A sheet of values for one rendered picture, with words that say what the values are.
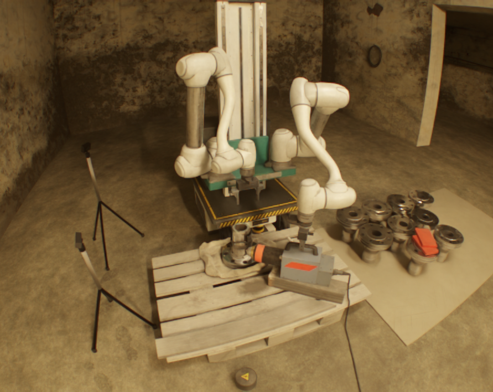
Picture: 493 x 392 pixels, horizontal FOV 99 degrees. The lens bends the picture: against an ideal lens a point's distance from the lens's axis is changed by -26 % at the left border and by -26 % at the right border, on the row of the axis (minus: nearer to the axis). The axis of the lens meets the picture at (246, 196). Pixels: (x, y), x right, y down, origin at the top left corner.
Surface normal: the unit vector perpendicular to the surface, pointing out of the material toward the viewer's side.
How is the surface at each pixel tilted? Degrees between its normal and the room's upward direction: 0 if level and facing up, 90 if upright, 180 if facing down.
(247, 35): 90
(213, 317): 0
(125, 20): 90
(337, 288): 0
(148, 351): 0
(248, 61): 90
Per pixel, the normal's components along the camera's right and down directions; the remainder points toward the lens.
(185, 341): -0.02, -0.87
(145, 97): 0.33, 0.47
